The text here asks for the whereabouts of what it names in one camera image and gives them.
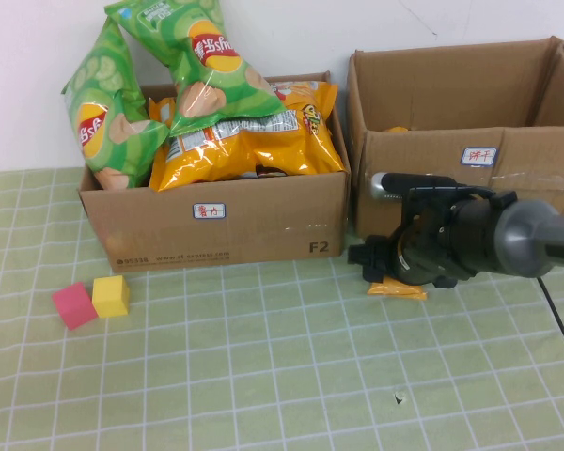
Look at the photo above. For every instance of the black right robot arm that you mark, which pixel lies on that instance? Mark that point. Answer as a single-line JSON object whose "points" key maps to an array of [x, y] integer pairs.
{"points": [[521, 235]]}

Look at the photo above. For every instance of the large orange chip bag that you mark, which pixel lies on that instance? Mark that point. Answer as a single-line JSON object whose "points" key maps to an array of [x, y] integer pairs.
{"points": [[244, 160]]}

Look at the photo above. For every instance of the white handwritten label sticker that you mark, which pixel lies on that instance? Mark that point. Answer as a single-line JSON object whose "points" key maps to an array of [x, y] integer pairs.
{"points": [[478, 156], [210, 211]]}

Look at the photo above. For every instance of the green checked tablecloth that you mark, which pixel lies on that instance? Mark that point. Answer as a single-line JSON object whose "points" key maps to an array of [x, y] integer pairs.
{"points": [[263, 366]]}

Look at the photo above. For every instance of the green Lays chip bag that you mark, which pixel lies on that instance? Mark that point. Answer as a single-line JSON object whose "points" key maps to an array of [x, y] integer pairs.
{"points": [[103, 108], [207, 70]]}

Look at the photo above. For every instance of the pink foam cube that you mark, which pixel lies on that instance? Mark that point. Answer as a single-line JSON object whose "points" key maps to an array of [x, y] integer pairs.
{"points": [[75, 307]]}

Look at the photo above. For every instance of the cardboard box with F2 print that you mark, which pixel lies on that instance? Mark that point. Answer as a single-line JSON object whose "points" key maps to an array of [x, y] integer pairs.
{"points": [[263, 230]]}

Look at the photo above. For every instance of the yellow foam cube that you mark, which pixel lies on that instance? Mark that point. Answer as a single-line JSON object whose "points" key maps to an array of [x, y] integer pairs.
{"points": [[110, 298]]}

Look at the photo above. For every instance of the small orange snack packet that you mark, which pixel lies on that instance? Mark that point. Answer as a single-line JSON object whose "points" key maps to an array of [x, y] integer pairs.
{"points": [[397, 291], [397, 129]]}

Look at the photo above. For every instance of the taped brown cardboard box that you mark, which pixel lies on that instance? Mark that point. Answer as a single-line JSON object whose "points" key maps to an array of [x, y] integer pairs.
{"points": [[427, 94]]}

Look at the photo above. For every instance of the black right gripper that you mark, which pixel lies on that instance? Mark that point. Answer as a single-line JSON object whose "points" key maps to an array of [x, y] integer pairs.
{"points": [[427, 253]]}

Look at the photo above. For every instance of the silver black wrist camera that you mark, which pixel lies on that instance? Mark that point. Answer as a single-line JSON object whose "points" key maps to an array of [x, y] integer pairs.
{"points": [[413, 184]]}

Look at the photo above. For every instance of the small orange snack bag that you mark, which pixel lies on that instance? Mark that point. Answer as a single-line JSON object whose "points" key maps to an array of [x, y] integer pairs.
{"points": [[162, 113]]}

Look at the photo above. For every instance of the orange Cheetos chip bag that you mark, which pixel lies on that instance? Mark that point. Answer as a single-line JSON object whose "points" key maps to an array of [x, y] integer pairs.
{"points": [[310, 101]]}

